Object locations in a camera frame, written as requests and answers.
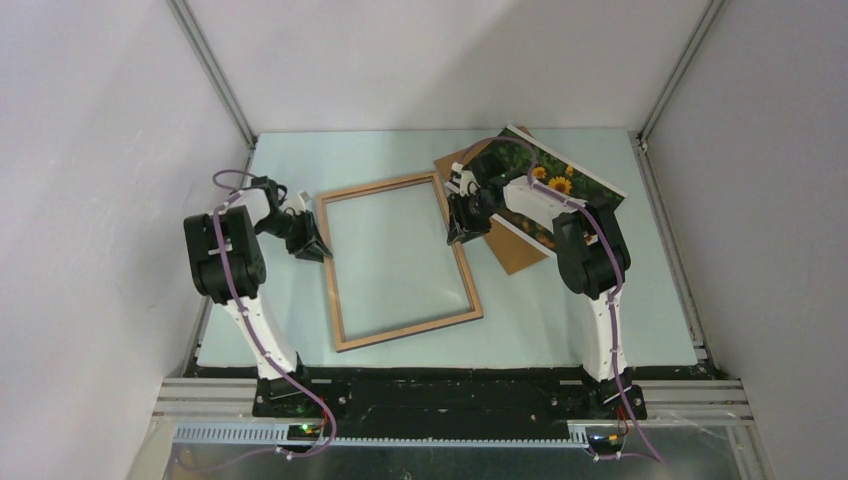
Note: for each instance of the brown cardboard backing board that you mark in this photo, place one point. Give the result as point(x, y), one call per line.
point(511, 250)

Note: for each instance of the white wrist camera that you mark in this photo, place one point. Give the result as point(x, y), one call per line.
point(466, 182)
point(301, 201)

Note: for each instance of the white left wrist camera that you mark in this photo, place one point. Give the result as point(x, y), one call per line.
point(301, 201)

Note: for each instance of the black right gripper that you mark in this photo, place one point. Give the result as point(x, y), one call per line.
point(461, 227)

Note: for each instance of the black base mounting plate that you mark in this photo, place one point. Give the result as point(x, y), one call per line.
point(448, 403)

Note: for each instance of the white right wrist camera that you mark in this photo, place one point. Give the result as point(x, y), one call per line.
point(466, 182)

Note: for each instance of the grey cable duct strip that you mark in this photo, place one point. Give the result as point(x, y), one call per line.
point(266, 434)

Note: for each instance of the aluminium enclosure rail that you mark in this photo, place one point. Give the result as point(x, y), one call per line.
point(204, 53)

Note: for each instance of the sunflower photo print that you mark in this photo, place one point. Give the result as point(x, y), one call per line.
point(539, 185)

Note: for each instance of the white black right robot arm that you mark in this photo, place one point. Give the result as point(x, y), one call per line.
point(591, 254)

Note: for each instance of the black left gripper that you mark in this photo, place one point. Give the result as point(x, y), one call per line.
point(317, 249)

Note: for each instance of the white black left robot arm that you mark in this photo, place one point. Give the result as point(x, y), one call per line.
point(228, 266)

